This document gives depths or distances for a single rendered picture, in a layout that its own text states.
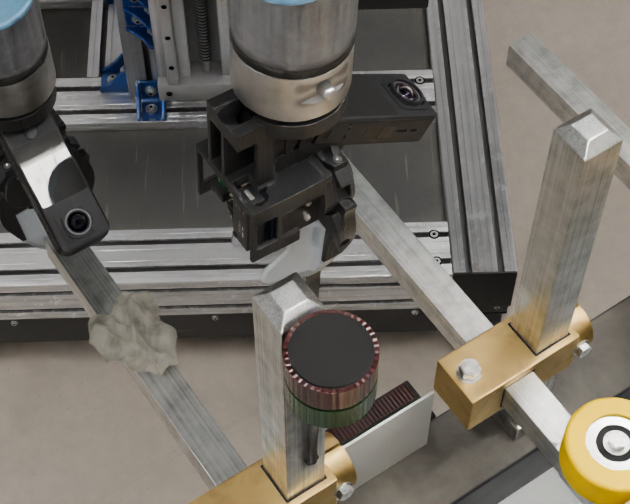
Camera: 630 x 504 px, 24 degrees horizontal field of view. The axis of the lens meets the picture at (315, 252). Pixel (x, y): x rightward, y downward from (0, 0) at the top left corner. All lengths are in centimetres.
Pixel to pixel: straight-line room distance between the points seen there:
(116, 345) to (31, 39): 27
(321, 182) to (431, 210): 116
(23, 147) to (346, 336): 39
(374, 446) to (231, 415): 89
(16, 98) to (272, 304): 32
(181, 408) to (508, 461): 33
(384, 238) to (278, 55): 48
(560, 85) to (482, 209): 66
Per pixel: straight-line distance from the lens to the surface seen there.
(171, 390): 120
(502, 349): 124
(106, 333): 122
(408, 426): 129
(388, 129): 97
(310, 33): 83
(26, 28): 110
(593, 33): 263
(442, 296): 127
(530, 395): 123
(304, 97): 87
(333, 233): 99
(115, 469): 214
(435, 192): 212
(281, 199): 93
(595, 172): 104
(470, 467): 135
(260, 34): 83
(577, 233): 110
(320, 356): 90
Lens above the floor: 192
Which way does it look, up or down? 56 degrees down
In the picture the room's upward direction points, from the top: straight up
